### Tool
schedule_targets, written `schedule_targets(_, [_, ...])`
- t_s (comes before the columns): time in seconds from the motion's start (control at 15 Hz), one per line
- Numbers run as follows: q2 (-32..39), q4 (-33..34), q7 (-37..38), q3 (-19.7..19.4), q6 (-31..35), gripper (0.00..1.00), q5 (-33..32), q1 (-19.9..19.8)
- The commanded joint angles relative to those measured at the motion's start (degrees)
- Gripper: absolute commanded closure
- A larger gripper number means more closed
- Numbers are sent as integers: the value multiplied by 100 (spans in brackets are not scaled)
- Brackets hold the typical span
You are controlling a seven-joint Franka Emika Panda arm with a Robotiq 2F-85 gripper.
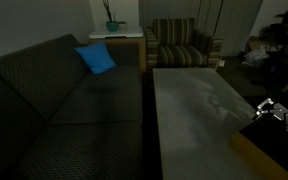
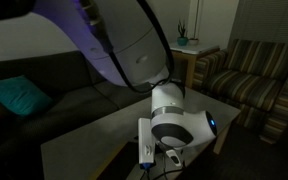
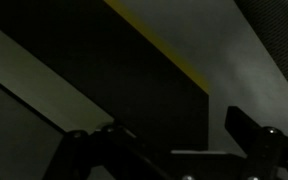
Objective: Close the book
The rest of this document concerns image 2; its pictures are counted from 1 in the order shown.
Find striped armchair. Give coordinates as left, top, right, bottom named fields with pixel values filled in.
left=193, top=38, right=288, bottom=145

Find dark fabric sofa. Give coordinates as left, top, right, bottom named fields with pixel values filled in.
left=0, top=49, right=156, bottom=180

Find wooden side table white top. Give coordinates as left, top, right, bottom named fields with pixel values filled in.
left=168, top=42, right=221, bottom=90

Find large white-paged book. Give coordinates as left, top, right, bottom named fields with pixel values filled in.
left=93, top=141, right=186, bottom=180

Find plant in teal pot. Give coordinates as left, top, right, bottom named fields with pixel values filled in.
left=176, top=19, right=190, bottom=47

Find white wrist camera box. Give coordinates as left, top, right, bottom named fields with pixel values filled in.
left=137, top=117, right=157, bottom=165

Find teal cushion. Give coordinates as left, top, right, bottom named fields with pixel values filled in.
left=0, top=75, right=54, bottom=117

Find wooden coffee table leg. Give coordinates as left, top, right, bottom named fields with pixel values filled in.
left=213, top=123, right=232, bottom=156

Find window blinds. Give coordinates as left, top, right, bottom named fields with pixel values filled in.
left=230, top=0, right=288, bottom=51

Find small white plant pot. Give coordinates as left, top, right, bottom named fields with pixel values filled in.
left=188, top=37, right=200, bottom=47

